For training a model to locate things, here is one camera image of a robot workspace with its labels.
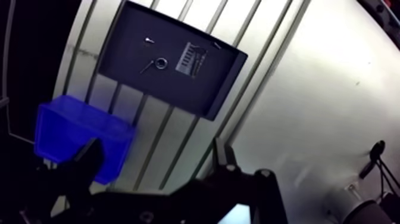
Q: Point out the small steel screw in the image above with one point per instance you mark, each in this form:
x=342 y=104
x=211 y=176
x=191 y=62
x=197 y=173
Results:
x=216 y=45
x=149 y=40

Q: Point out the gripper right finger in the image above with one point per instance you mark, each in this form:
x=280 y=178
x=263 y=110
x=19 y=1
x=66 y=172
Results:
x=225 y=181

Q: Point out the dark blue-grey tray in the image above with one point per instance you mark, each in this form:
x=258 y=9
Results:
x=175 y=90

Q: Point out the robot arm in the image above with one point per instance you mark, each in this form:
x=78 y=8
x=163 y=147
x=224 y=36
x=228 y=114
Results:
x=359 y=206

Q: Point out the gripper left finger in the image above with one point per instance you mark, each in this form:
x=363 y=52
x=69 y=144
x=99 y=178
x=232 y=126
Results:
x=84 y=175

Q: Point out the steel bolt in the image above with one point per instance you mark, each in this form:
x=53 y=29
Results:
x=200 y=62

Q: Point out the blue bin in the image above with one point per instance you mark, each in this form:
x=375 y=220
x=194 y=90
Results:
x=68 y=128

